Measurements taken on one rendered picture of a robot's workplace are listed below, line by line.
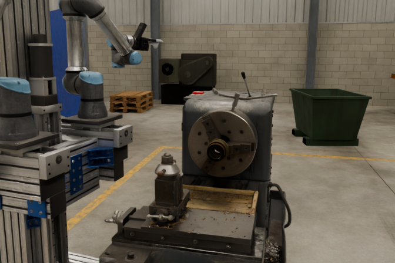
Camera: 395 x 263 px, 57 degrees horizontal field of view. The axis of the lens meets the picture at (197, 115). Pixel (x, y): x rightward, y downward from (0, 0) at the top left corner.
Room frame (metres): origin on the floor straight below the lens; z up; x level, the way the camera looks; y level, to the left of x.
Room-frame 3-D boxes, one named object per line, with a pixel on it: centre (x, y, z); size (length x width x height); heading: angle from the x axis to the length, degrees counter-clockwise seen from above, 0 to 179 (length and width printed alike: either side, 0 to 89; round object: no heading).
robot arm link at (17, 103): (1.40, 0.72, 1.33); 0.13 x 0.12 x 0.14; 92
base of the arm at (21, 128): (1.40, 0.71, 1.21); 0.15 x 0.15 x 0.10
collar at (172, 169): (1.10, 0.09, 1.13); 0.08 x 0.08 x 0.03
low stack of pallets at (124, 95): (9.67, 1.75, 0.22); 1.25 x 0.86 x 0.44; 171
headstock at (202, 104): (2.06, -0.19, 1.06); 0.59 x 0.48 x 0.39; 167
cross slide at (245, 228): (1.08, 0.03, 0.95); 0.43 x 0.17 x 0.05; 77
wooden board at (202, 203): (1.39, -0.06, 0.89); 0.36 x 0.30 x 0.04; 77
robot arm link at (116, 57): (2.15, 0.46, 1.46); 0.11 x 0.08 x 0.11; 49
